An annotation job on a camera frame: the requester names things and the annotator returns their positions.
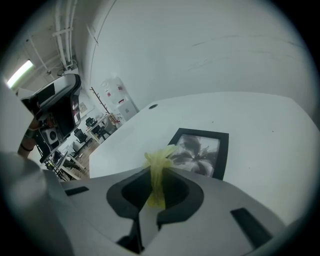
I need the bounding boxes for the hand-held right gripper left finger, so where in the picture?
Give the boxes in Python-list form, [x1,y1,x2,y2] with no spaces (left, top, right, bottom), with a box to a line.
[43,166,152,256]

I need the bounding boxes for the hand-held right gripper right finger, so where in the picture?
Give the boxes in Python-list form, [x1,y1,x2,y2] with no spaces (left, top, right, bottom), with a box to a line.
[139,166,287,256]

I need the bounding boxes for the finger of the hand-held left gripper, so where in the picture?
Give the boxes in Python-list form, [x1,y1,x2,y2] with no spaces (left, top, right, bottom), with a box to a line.
[20,73,83,141]

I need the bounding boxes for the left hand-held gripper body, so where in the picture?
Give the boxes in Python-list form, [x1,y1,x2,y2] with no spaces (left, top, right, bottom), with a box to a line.
[31,109,66,163]

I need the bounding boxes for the black picture frame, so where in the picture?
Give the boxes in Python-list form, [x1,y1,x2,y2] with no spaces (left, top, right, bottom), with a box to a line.
[167,127,230,182]

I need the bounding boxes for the yellow cloth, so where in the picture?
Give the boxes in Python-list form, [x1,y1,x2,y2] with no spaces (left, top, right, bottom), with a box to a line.
[142,144,179,209]

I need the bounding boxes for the person's left forearm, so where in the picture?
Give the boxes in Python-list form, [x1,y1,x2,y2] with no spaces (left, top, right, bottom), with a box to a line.
[17,116,41,161]

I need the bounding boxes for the long ceiling light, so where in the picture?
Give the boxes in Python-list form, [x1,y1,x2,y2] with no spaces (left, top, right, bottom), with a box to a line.
[6,59,35,89]

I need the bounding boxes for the white office desk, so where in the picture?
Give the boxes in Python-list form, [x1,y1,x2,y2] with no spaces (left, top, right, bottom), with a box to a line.
[85,114,112,145]

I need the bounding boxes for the white ceiling pipes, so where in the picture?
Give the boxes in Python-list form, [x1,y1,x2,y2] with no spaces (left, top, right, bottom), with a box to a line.
[51,0,78,71]

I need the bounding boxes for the white water dispenser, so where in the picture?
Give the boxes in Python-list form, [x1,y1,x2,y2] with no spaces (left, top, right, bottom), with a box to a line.
[100,75,140,124]

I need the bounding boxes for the white table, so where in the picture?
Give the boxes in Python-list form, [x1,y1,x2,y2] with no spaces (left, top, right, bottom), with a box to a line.
[88,90,319,225]

